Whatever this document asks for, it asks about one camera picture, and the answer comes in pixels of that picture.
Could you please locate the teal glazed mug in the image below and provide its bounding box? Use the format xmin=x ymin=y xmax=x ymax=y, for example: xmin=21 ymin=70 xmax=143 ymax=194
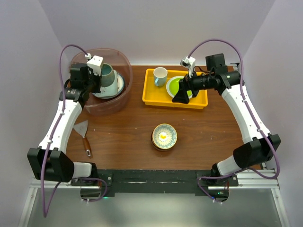
xmin=101 ymin=63 xmax=117 ymax=87

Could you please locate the white scalloped plate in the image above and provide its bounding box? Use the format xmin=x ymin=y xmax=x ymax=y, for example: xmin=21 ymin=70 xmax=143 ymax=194
xmin=166 ymin=76 xmax=194 ymax=101

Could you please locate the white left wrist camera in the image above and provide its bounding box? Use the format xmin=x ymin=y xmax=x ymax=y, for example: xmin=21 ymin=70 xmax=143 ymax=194
xmin=84 ymin=53 xmax=104 ymax=76

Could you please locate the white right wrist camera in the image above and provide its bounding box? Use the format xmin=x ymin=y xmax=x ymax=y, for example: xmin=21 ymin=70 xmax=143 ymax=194
xmin=180 ymin=56 xmax=196 ymax=78

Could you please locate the yellow rimmed bowl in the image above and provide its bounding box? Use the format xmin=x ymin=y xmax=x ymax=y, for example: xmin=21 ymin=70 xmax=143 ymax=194
xmin=151 ymin=123 xmax=178 ymax=148

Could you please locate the mint green divided dish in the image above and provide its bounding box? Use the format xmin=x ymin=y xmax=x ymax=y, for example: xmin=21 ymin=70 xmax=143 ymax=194
xmin=93 ymin=70 xmax=118 ymax=99

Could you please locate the wooden handled metal scraper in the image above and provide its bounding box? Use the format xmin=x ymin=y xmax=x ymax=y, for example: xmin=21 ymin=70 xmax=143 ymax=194
xmin=73 ymin=120 xmax=92 ymax=158

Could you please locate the transparent pink plastic bin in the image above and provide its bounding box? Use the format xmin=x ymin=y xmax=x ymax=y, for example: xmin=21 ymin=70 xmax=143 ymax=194
xmin=84 ymin=48 xmax=133 ymax=116

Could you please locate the light blue ceramic mug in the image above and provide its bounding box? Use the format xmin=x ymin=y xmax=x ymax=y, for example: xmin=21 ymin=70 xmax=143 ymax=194
xmin=153 ymin=67 xmax=168 ymax=87

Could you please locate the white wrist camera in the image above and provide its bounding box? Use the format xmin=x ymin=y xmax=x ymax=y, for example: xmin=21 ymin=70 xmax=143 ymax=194
xmin=180 ymin=56 xmax=196 ymax=78
xmin=84 ymin=53 xmax=104 ymax=76

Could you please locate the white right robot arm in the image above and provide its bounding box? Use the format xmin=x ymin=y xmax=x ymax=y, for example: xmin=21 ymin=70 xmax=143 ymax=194
xmin=172 ymin=53 xmax=281 ymax=186

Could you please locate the lime green small plate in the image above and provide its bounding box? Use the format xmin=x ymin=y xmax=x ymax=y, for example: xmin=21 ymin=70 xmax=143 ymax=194
xmin=168 ymin=78 xmax=194 ymax=98

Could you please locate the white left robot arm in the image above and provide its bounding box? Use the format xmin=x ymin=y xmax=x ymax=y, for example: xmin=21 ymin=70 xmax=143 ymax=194
xmin=27 ymin=63 xmax=102 ymax=185

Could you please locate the aluminium frame rail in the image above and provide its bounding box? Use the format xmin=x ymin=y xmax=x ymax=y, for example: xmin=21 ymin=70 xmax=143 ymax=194
xmin=233 ymin=63 xmax=291 ymax=227

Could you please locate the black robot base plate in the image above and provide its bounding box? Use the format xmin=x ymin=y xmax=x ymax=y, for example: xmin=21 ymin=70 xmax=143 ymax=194
xmin=71 ymin=169 xmax=239 ymax=201

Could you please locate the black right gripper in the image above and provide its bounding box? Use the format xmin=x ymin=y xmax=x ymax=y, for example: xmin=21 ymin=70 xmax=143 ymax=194
xmin=172 ymin=67 xmax=214 ymax=104

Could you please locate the yellow plastic tray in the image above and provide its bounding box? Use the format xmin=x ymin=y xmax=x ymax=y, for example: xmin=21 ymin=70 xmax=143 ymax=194
xmin=142 ymin=69 xmax=208 ymax=109

